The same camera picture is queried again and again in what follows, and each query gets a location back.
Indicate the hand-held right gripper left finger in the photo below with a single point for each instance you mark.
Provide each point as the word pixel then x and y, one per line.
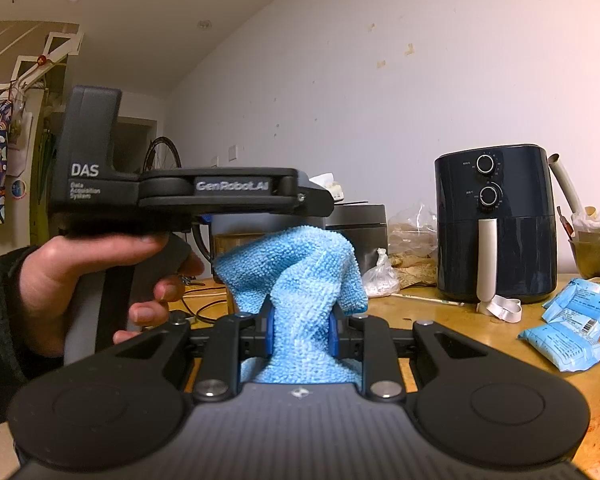
pixel 268 332

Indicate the dark blue air fryer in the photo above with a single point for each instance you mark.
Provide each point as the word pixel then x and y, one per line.
pixel 460 240

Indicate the ceiling spotlight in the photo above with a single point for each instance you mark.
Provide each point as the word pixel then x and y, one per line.
pixel 204 24

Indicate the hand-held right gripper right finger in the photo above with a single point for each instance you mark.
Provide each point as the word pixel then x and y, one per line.
pixel 333 335

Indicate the thin white stick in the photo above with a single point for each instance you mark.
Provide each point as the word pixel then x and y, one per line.
pixel 430 298

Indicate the small white plastic bag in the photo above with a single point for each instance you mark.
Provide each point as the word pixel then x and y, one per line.
pixel 380 280

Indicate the blue wipe packet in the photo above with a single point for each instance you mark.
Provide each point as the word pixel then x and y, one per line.
pixel 562 342
pixel 580 310
pixel 597 286

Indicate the person's left hand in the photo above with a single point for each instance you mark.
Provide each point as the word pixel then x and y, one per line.
pixel 55 280

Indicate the white plastic tube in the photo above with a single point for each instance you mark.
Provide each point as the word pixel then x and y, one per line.
pixel 566 182

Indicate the bicycle wheel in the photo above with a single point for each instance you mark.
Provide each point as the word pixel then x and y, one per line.
pixel 152 152

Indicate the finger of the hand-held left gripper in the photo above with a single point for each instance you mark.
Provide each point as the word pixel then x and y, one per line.
pixel 316 200

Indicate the grey rice cooker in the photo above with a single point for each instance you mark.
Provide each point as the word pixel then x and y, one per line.
pixel 365 230

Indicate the white zigzag wall rack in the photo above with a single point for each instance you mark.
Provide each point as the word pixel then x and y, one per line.
pixel 55 45

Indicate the white tissue pack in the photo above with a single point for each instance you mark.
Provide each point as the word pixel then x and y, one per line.
pixel 327 185

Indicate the grey shaker bottle lid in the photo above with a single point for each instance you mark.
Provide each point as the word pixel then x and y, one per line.
pixel 230 245

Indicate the blue microfiber cloth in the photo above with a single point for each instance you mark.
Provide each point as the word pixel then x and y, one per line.
pixel 300 270

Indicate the clear bag of flatbreads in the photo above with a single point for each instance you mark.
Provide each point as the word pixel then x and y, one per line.
pixel 412 235

